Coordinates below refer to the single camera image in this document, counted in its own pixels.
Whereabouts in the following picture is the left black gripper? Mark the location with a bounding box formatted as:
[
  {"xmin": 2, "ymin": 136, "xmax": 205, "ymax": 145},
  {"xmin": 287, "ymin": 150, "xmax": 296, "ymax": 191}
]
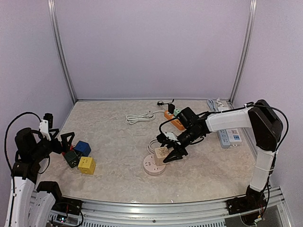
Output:
[{"xmin": 30, "ymin": 129, "xmax": 74, "ymax": 162}]

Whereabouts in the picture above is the beige plug adapter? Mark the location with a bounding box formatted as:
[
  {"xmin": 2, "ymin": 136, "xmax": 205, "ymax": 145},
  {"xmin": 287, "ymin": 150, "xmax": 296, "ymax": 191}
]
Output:
[{"xmin": 154, "ymin": 147, "xmax": 169, "ymax": 166}]

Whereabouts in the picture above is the blue cube socket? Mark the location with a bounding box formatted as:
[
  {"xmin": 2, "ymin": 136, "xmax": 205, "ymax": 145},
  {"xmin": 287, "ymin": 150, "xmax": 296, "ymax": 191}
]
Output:
[{"xmin": 74, "ymin": 140, "xmax": 91, "ymax": 157}]

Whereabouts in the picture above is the dark green cube socket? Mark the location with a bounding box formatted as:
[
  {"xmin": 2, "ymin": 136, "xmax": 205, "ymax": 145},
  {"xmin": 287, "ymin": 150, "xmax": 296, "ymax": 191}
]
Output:
[{"xmin": 63, "ymin": 150, "xmax": 80, "ymax": 168}]

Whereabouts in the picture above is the orange power strip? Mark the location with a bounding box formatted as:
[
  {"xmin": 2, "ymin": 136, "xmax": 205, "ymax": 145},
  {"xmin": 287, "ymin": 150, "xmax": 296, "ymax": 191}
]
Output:
[{"xmin": 125, "ymin": 109, "xmax": 186, "ymax": 131}]

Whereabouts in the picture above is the pink round power strip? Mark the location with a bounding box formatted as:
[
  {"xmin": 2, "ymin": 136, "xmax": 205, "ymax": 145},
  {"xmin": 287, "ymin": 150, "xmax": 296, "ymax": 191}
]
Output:
[{"xmin": 143, "ymin": 139, "xmax": 166, "ymax": 176}]

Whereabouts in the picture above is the yellow cube socket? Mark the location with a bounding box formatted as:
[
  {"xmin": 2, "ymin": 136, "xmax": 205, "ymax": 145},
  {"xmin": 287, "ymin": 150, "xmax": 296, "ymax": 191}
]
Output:
[{"xmin": 78, "ymin": 157, "xmax": 96, "ymax": 175}]

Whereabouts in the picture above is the mint green plug adapter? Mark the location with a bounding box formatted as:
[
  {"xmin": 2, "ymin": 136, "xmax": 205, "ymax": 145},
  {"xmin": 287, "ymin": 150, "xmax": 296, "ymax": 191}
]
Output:
[{"xmin": 173, "ymin": 108, "xmax": 181, "ymax": 117}]

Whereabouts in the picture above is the black power adapter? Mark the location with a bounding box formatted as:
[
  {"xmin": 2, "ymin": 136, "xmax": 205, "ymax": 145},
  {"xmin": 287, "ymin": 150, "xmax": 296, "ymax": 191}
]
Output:
[{"xmin": 157, "ymin": 99, "xmax": 175, "ymax": 114}]

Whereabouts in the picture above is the blue-grey power strip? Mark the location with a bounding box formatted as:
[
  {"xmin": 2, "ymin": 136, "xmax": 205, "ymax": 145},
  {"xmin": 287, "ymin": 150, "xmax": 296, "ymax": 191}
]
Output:
[{"xmin": 207, "ymin": 98, "xmax": 231, "ymax": 148}]

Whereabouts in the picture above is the white power strip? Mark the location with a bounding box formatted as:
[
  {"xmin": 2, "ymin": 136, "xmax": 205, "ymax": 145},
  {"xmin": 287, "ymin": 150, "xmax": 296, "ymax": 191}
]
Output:
[{"xmin": 224, "ymin": 105, "xmax": 242, "ymax": 147}]

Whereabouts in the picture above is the red cube socket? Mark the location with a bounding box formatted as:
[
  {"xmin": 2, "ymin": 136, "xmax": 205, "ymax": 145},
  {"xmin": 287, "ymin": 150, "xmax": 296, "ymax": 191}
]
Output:
[{"xmin": 62, "ymin": 145, "xmax": 73, "ymax": 156}]

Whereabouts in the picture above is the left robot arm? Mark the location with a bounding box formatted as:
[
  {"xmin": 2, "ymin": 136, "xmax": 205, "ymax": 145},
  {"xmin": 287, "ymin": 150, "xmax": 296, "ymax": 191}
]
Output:
[{"xmin": 5, "ymin": 128, "xmax": 75, "ymax": 227}]

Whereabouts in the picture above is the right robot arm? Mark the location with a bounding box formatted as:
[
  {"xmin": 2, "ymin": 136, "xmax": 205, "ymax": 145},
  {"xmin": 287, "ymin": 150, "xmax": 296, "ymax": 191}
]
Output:
[{"xmin": 156, "ymin": 99, "xmax": 285, "ymax": 210}]

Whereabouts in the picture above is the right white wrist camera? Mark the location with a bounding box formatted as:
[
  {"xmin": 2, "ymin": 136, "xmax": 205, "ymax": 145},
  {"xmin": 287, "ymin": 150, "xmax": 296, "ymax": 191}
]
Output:
[{"xmin": 156, "ymin": 132, "xmax": 178, "ymax": 143}]

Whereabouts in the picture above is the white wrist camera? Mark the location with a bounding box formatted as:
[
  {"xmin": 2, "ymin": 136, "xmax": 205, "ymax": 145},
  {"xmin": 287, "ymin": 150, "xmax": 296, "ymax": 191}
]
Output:
[
  {"xmin": 39, "ymin": 113, "xmax": 53, "ymax": 141},
  {"xmin": 156, "ymin": 132, "xmax": 178, "ymax": 143}
]

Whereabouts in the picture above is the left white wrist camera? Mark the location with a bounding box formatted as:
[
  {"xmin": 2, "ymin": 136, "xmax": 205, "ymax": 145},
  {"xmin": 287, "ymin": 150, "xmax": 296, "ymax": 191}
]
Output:
[{"xmin": 39, "ymin": 113, "xmax": 53, "ymax": 141}]

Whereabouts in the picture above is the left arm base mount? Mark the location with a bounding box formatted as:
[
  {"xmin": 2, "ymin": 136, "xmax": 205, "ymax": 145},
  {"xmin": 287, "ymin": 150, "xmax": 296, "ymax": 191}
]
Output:
[{"xmin": 52, "ymin": 197, "xmax": 83, "ymax": 215}]

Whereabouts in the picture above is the aluminium front rail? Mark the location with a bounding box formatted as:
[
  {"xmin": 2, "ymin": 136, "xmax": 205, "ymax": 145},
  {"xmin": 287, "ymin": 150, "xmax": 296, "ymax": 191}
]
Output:
[{"xmin": 22, "ymin": 186, "xmax": 285, "ymax": 227}]

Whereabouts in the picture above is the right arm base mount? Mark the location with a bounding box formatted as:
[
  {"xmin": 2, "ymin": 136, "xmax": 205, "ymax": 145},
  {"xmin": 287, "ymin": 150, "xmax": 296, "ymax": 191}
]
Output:
[{"xmin": 226, "ymin": 196, "xmax": 266, "ymax": 215}]

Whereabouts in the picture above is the left aluminium frame post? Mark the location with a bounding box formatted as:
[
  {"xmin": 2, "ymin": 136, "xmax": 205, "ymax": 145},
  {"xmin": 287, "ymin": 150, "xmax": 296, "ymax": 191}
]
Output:
[{"xmin": 47, "ymin": 0, "xmax": 78, "ymax": 104}]

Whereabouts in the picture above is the aluminium frame post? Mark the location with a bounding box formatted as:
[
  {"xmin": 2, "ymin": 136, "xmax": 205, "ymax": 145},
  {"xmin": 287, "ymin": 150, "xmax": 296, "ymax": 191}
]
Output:
[
  {"xmin": 47, "ymin": 0, "xmax": 78, "ymax": 104},
  {"xmin": 229, "ymin": 0, "xmax": 258, "ymax": 104}
]

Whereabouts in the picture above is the right aluminium frame post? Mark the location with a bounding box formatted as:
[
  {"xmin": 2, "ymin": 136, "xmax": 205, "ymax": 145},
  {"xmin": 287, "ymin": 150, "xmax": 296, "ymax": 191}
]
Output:
[{"xmin": 229, "ymin": 0, "xmax": 258, "ymax": 104}]

